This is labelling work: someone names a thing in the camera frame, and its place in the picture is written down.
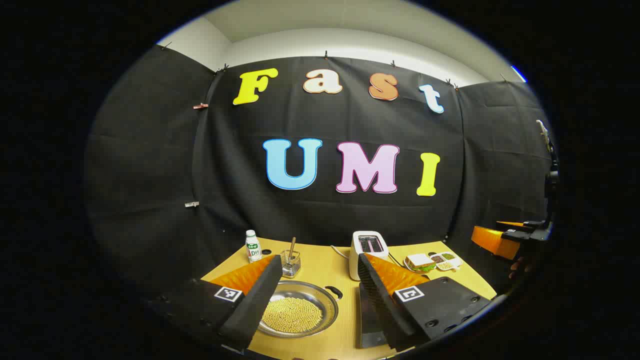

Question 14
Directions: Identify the sandwich with lettuce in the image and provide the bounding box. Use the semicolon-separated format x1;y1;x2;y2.
406;253;437;274

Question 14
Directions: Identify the pile of yellow soybeans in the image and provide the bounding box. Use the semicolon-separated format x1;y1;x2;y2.
261;297;324;333

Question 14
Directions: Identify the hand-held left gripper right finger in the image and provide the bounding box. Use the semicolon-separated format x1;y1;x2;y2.
357;252;493;353

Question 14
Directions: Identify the white divided tray of beans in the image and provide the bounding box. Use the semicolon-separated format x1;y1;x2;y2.
429;251;463;272

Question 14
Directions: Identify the white bottle with green label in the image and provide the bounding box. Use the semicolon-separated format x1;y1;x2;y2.
245;229;263;264

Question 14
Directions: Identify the steel pot with black handles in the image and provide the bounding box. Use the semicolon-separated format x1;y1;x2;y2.
257;280;344;339

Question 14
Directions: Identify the wire mesh basket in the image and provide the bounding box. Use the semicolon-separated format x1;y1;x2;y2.
281;250;302;278

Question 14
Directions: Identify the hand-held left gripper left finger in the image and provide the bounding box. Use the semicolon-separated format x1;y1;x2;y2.
150;254;284;351

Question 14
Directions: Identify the white toaster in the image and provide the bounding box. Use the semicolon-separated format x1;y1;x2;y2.
348;230;390;281

